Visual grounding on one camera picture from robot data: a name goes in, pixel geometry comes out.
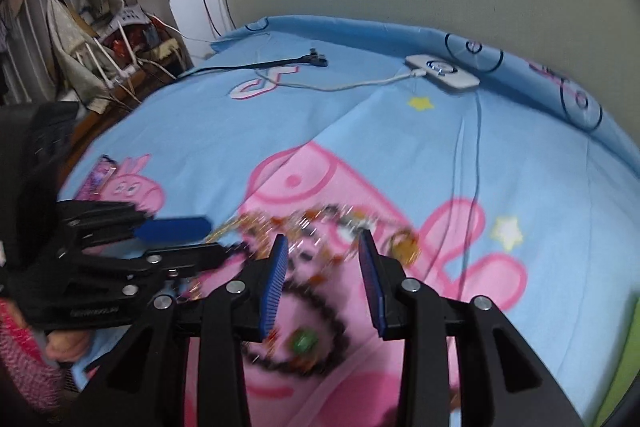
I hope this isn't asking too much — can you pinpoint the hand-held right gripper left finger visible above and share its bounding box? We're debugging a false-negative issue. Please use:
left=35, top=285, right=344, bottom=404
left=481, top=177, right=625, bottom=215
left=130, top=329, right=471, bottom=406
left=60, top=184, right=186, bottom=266
left=75, top=234, right=290, bottom=427

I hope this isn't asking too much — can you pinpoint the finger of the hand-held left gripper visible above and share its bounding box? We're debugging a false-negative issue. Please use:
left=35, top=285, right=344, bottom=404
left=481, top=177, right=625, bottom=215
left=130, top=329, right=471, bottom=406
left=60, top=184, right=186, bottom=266
left=57, top=199, right=212, bottom=244
left=57, top=241, right=230, bottom=294

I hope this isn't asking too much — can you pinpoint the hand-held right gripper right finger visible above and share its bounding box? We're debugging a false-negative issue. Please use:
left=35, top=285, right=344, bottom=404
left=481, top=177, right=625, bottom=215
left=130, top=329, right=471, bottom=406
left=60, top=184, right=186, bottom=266
left=357, top=228, right=586, bottom=427

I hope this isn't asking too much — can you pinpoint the dark beaded bracelet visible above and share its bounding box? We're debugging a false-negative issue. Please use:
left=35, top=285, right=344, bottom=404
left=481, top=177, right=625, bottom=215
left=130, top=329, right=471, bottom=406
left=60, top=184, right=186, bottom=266
left=240, top=284, right=352, bottom=379

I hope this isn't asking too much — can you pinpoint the pile of mixed jewelry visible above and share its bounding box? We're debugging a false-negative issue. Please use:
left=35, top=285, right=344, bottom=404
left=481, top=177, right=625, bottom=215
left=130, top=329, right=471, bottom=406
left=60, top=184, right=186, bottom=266
left=207, top=202, right=421, bottom=289

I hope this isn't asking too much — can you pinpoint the green plastic tray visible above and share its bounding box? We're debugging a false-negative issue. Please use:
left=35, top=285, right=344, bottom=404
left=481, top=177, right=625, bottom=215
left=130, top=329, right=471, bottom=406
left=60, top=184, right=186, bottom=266
left=582, top=322, right=638, bottom=427

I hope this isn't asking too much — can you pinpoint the gold loop jewelry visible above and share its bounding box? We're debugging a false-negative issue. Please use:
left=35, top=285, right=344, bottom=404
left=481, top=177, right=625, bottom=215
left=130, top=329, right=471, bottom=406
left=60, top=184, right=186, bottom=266
left=385, top=229, right=422, bottom=267

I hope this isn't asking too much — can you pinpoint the person's left hand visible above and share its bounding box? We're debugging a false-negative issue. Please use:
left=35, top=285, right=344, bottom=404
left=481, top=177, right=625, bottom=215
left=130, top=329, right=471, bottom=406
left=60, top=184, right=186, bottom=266
left=46, top=331, right=97, bottom=364

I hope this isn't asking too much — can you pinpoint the small purple card packet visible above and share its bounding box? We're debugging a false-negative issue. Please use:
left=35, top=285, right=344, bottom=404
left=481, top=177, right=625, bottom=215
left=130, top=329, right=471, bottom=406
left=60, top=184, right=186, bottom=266
left=74, top=154, right=119, bottom=202

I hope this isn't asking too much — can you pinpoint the green bead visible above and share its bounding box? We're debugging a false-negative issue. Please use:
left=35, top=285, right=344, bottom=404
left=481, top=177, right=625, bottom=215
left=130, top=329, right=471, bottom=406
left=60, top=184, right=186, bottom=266
left=290, top=328, right=319, bottom=356

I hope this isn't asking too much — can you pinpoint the beige cloth bag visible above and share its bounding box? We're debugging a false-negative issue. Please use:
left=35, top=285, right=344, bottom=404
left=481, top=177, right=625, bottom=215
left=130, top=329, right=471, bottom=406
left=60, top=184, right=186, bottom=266
left=46, top=0, right=103, bottom=95

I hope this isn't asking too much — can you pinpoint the white router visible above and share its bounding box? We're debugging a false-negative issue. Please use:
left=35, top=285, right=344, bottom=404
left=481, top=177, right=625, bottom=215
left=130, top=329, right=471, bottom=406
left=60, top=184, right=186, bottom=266
left=75, top=41, right=147, bottom=92

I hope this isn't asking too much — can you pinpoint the blue cartoon printed bed sheet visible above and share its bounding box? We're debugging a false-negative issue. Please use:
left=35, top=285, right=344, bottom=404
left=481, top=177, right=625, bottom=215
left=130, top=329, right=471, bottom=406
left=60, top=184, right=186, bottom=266
left=57, top=14, right=640, bottom=427

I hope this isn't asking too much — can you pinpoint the white plastic basket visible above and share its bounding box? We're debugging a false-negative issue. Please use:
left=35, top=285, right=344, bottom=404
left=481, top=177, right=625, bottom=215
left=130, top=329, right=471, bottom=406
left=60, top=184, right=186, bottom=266
left=106, top=4, right=152, bottom=31

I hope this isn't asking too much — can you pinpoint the black cable with connector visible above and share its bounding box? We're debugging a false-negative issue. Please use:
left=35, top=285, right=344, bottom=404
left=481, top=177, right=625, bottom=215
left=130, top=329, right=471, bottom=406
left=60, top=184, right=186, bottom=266
left=177, top=48, right=329, bottom=80

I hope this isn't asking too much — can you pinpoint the thin dark cable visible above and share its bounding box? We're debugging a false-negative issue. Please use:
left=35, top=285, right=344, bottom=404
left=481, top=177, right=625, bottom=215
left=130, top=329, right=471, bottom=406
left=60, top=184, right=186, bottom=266
left=449, top=89, right=484, bottom=304

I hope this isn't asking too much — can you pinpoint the white charging cable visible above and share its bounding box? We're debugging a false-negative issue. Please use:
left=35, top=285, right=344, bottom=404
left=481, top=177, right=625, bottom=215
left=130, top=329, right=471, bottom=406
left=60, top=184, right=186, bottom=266
left=260, top=69, right=426, bottom=94

